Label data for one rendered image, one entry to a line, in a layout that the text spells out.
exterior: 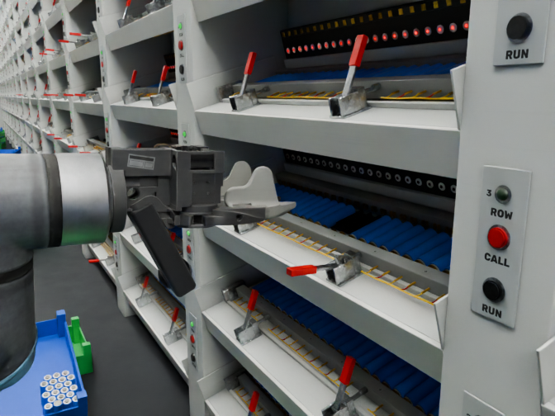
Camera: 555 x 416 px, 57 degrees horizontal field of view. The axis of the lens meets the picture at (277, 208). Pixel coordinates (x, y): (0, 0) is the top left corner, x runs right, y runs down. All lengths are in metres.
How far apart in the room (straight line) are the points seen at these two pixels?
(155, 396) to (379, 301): 0.86
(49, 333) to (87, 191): 1.03
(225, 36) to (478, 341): 0.71
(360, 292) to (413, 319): 0.08
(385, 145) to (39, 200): 0.33
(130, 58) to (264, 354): 1.06
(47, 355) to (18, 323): 0.91
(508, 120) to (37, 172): 0.39
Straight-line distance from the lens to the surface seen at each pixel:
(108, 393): 1.39
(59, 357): 1.44
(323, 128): 0.60
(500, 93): 0.43
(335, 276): 0.61
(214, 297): 1.04
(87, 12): 2.36
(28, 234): 0.50
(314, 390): 0.78
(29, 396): 1.37
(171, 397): 1.33
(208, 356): 1.10
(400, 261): 0.60
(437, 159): 0.48
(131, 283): 1.74
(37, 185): 0.49
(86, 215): 0.50
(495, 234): 0.43
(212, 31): 0.98
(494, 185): 0.43
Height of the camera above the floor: 0.71
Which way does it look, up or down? 13 degrees down
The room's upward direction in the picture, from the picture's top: straight up
